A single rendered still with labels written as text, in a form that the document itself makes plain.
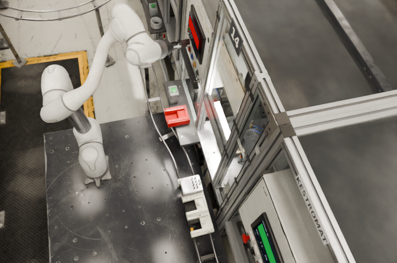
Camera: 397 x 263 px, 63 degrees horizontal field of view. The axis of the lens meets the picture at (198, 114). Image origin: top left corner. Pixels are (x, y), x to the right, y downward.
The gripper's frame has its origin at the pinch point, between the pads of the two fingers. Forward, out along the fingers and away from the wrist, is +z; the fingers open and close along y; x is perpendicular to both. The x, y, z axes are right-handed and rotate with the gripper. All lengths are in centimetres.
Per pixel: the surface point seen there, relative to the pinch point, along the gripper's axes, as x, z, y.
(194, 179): 86, 4, 5
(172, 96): 41, 30, 35
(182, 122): 58, 26, 26
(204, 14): -13.7, -4.1, -15.3
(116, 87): 60, 94, 158
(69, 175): 86, -26, 89
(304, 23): -8, -6, -63
